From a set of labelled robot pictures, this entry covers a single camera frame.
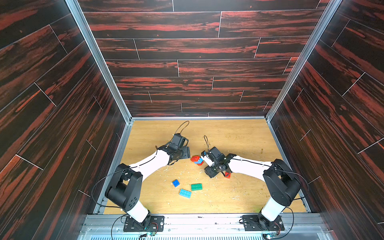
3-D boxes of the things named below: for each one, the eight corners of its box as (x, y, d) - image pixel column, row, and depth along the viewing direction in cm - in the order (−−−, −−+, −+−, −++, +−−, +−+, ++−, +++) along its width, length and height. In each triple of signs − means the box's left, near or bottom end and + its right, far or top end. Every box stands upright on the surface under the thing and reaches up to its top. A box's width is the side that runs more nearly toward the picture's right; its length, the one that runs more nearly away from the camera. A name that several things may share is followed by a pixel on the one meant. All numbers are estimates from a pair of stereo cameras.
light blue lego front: (179, 194, 85) (178, 193, 83) (180, 189, 87) (180, 188, 85) (190, 198, 84) (190, 197, 82) (192, 193, 85) (192, 192, 84)
